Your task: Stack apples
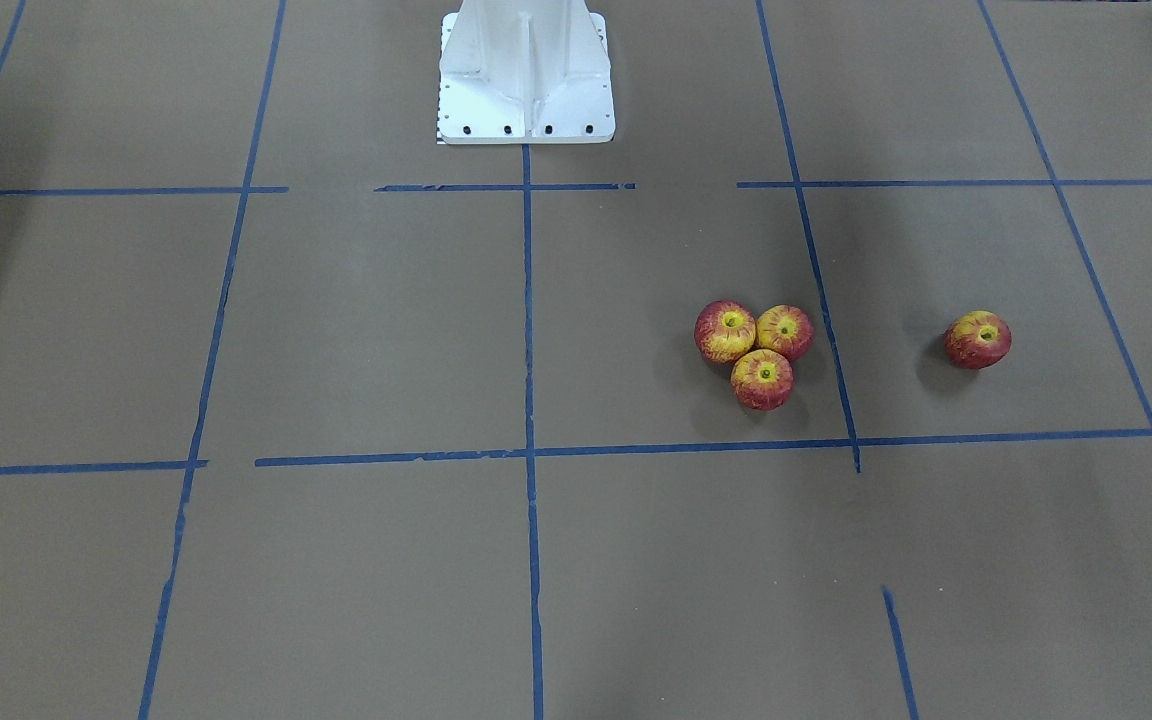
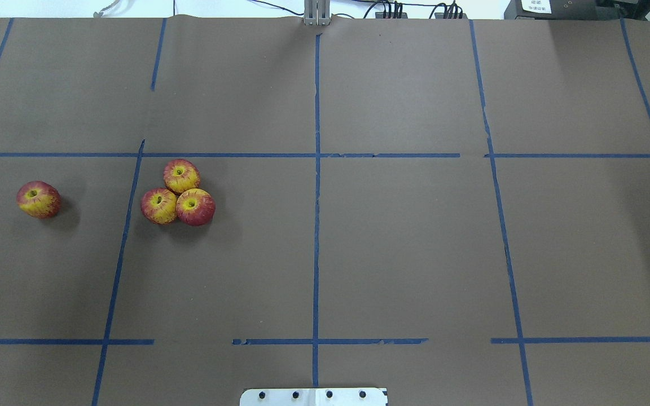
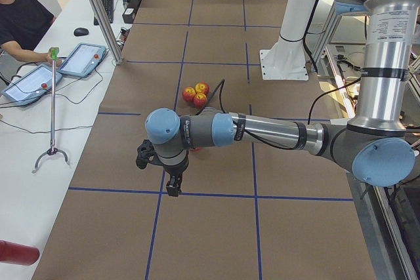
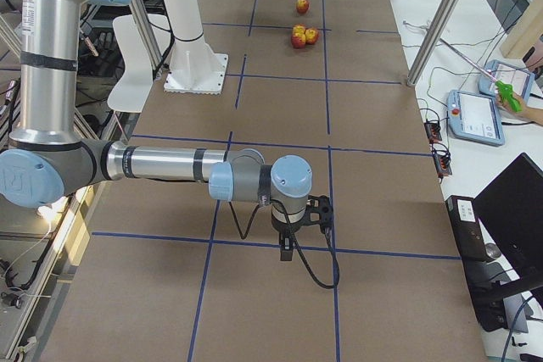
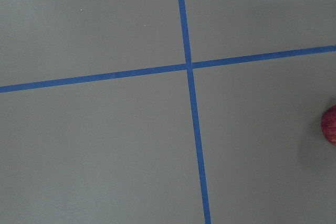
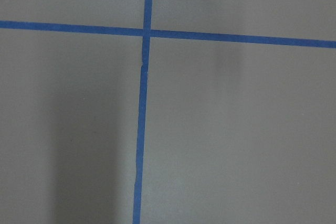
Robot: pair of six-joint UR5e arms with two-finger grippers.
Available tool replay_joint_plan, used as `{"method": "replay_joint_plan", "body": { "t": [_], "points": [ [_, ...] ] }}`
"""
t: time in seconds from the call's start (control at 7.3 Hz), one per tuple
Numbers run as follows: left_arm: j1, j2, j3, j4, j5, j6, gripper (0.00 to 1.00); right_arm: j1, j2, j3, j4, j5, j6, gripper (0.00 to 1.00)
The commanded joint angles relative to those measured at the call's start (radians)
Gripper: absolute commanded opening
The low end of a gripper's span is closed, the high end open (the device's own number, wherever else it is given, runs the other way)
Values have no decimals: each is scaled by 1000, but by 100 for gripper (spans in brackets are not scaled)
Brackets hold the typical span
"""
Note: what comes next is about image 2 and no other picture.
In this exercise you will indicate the lone red-yellow apple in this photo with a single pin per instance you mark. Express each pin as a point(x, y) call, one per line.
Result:
point(39, 200)

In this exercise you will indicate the front right red-yellow apple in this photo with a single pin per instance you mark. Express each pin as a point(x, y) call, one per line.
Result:
point(195, 207)

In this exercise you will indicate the rear red-yellow apple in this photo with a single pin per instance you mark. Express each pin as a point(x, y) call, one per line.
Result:
point(181, 175)

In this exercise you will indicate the front left red-yellow apple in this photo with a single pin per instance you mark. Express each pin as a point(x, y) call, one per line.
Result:
point(159, 206)

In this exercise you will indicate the white metal mounting plate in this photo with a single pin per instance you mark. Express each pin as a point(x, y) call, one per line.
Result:
point(316, 396)

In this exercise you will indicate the dark grey equipment box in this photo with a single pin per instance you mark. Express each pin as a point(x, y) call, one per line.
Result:
point(551, 10)

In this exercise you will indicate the grey aluminium profile post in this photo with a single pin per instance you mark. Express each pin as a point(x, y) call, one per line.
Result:
point(317, 13)

